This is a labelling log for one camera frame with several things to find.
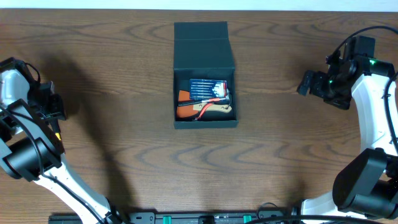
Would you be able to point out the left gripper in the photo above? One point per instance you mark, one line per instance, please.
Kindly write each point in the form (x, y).
(54, 106)

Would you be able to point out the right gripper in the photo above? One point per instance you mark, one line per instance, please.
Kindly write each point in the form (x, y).
(342, 102)

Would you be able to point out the red black pliers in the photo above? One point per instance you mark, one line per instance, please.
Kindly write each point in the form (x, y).
(203, 115)

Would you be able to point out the dark green gift box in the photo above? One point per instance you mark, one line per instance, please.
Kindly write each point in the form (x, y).
(202, 51)

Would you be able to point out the blue precision screwdriver set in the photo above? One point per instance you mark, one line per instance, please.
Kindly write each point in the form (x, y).
(204, 89)

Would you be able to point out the orange scraper wooden handle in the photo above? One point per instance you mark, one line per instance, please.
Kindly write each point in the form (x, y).
(192, 110)

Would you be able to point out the steel claw hammer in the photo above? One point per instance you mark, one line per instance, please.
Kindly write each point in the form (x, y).
(190, 101)

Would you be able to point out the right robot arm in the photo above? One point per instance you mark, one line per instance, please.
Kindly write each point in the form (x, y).
(367, 187)

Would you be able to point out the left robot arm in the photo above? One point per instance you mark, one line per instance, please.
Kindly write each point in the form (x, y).
(31, 143)

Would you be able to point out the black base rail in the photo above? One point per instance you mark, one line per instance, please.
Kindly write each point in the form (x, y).
(201, 218)

